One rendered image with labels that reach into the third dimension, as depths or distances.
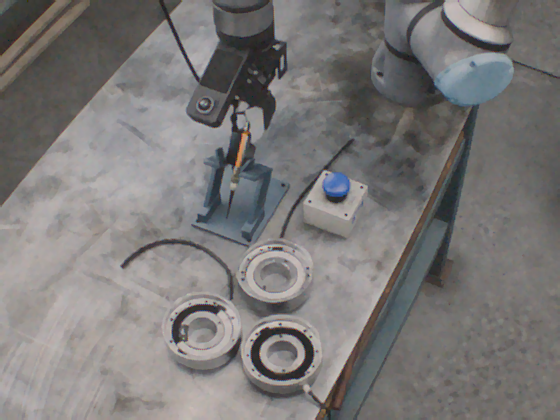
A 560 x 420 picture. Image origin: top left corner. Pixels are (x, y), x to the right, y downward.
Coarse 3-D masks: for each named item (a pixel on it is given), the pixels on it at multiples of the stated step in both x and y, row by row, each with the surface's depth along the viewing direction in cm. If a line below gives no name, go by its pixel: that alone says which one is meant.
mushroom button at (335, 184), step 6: (330, 174) 119; (336, 174) 119; (342, 174) 119; (324, 180) 118; (330, 180) 118; (336, 180) 118; (342, 180) 118; (348, 180) 118; (324, 186) 118; (330, 186) 117; (336, 186) 117; (342, 186) 117; (348, 186) 118; (330, 192) 117; (336, 192) 117; (342, 192) 117
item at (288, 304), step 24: (264, 240) 116; (288, 240) 116; (240, 264) 114; (264, 264) 115; (288, 264) 115; (312, 264) 113; (240, 288) 112; (264, 288) 113; (288, 288) 112; (312, 288) 114; (264, 312) 113
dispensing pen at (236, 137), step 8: (248, 120) 116; (240, 128) 117; (248, 128) 116; (232, 136) 115; (240, 136) 115; (232, 144) 116; (240, 144) 115; (232, 152) 116; (232, 160) 116; (232, 176) 119; (232, 184) 119; (232, 192) 120; (232, 200) 120
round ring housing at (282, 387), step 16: (272, 320) 109; (288, 320) 109; (304, 320) 108; (256, 336) 108; (272, 336) 108; (288, 336) 108; (320, 336) 106; (272, 352) 109; (304, 352) 106; (320, 352) 106; (272, 368) 105; (288, 368) 105; (320, 368) 105; (256, 384) 105; (272, 384) 102; (288, 384) 102; (304, 384) 104
